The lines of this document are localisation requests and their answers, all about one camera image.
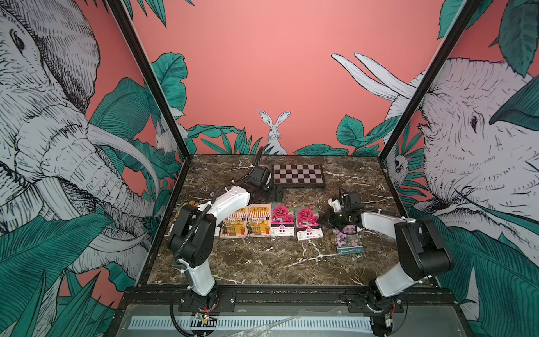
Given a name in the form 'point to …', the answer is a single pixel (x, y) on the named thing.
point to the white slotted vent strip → (158, 323)
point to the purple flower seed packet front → (348, 240)
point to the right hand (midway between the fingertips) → (316, 217)
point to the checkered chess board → (298, 176)
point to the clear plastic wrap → (264, 330)
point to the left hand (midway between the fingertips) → (276, 192)
